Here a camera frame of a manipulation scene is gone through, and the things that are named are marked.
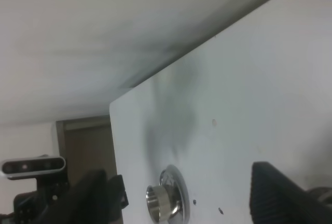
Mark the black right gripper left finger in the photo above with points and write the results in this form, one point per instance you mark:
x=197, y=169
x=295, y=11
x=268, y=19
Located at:
x=86, y=202

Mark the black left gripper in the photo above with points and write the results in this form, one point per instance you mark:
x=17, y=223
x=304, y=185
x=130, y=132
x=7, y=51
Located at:
x=27, y=207

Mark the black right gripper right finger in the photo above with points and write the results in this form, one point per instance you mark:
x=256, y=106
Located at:
x=274, y=198

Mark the brown wooden door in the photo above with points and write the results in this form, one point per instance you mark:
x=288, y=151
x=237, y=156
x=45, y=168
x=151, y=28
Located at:
x=86, y=144

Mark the steel teacup far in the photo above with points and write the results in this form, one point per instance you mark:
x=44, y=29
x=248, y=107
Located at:
x=163, y=202

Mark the steel saucer far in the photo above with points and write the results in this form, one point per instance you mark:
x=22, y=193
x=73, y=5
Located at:
x=171, y=177

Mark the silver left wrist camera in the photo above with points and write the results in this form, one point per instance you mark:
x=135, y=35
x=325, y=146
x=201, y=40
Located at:
x=32, y=167

